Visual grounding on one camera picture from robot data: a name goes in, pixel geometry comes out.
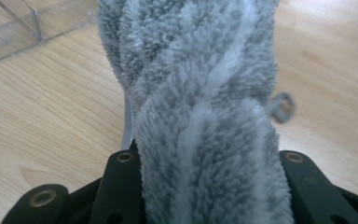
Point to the clear acrylic divided box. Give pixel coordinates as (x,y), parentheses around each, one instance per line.
(15,28)

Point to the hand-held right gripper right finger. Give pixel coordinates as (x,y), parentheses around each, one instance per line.
(313,193)

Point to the grey striped fluffy cloth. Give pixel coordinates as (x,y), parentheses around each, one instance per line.
(205,109)

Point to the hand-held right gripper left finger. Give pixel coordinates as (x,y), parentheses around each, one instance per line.
(119,189)

